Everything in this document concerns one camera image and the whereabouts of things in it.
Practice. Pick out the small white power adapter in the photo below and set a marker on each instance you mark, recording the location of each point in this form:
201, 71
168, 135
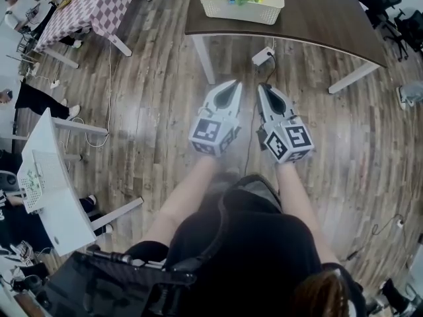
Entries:
55, 84

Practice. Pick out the dark brown wooden table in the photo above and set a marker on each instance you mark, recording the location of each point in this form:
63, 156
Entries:
317, 15

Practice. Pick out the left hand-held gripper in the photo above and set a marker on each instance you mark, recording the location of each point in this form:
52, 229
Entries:
211, 134

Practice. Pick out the person's black clothing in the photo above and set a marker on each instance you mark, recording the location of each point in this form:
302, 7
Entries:
241, 249

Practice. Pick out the person's right forearm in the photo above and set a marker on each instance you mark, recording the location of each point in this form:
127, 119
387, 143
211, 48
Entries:
297, 203

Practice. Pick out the white perforated plastic basket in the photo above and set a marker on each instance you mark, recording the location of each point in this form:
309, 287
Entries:
241, 12

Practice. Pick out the black office chair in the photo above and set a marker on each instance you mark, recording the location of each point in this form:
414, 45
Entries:
386, 2

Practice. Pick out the white perforated tray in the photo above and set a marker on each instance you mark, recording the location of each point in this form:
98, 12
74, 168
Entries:
43, 180

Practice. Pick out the white power strip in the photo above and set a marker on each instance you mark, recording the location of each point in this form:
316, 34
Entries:
262, 55

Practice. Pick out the checkered tablecloth table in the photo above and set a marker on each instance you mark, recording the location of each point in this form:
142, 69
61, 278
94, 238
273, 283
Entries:
89, 8

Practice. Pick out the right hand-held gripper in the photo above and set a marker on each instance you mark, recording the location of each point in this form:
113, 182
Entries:
291, 140

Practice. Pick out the person's left forearm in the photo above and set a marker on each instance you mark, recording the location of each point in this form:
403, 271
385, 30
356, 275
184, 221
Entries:
185, 197

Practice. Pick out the white table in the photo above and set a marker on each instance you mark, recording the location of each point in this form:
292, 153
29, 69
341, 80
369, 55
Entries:
62, 206

